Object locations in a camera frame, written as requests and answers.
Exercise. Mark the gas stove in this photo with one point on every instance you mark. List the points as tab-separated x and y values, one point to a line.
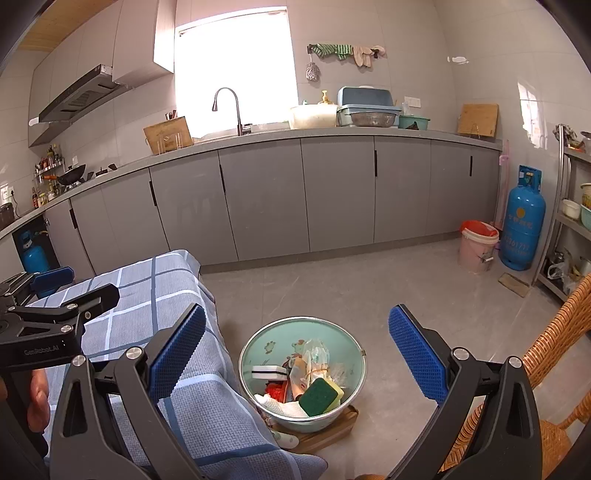
101	171

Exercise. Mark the range hood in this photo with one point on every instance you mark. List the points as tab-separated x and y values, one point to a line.
78	97

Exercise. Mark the grey wall cabinets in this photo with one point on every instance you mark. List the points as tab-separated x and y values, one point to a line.
134	37

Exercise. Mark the bright window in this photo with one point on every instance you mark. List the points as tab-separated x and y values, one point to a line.
235	60

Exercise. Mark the small green basket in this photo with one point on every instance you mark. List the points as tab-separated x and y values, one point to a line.
415	122

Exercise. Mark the brown board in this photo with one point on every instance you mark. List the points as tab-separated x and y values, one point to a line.
513	285

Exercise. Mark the white plastic tub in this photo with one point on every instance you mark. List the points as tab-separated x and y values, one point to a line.
314	117

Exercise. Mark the pink bucket with red bag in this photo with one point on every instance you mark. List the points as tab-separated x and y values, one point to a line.
478	254

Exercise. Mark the white bowl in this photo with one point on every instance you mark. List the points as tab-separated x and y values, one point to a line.
571	210

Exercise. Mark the red foam net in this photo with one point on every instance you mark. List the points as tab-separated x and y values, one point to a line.
277	392

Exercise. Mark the spice rack with bottles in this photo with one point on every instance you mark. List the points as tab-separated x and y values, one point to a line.
48	164

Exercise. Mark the white wall socket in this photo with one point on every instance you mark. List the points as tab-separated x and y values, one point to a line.
412	101

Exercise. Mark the pink rubber gloves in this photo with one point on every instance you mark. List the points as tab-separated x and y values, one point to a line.
362	56

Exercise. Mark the metal shelf rack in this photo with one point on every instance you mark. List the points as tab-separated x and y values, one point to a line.
560	184

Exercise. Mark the hanging grey scrubber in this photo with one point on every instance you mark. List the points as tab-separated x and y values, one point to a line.
312	71

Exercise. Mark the dark rice cooker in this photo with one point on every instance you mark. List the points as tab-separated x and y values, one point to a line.
5	216

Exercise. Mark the green bowl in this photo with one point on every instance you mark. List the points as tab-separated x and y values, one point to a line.
586	217

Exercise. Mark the mint green enamel basin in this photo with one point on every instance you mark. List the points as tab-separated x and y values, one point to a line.
281	330

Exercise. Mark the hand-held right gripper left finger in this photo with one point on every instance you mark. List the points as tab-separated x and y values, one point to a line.
178	350

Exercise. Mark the black wok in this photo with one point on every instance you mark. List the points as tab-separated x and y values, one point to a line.
71	174

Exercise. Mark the person's left hand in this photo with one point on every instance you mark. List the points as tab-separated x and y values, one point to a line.
39	399

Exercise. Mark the blue checked tablecloth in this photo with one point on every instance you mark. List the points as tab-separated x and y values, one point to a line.
138	295

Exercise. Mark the wooden cutting board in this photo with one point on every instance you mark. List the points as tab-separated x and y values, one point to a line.
166	134
478	119

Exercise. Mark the small clear plastic bag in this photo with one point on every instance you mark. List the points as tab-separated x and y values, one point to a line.
558	271

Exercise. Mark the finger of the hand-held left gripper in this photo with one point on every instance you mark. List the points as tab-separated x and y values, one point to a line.
53	280
92	297

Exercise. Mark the metal gooseneck faucet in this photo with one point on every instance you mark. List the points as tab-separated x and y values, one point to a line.
239	120

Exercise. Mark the green and yellow sponge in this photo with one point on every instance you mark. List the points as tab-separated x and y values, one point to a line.
318	394

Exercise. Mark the green striped towel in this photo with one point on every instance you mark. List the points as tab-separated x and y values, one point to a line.
328	49

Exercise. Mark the yellow soap bottle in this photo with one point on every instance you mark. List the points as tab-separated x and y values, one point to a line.
326	99

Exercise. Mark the clear pinkish plastic bag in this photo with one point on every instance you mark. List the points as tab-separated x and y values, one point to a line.
337	371

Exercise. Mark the dark sauce bottle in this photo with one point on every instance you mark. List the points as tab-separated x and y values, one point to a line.
34	198

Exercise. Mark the small blue gas cylinder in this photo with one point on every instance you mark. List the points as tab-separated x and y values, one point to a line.
36	258

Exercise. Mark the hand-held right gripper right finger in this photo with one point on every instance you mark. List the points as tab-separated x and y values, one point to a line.
418	350

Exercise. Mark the grey kitchen base cabinets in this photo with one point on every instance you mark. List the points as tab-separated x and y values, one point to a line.
268	194

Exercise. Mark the blue dish drainer box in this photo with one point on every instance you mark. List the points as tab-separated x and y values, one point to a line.
360	97

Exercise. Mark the large blue gas cylinder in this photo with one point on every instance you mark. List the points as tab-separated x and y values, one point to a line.
521	221

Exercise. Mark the white and grey sponge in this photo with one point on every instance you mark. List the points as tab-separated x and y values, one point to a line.
268	369

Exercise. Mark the low wooden stool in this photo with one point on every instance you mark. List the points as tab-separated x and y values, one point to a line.
332	431

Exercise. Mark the wicker chair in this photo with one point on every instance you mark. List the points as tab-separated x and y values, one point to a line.
554	443

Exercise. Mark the small white tube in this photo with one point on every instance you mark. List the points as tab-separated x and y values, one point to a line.
286	439

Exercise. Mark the white foam net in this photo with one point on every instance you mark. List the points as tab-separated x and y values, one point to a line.
281	408

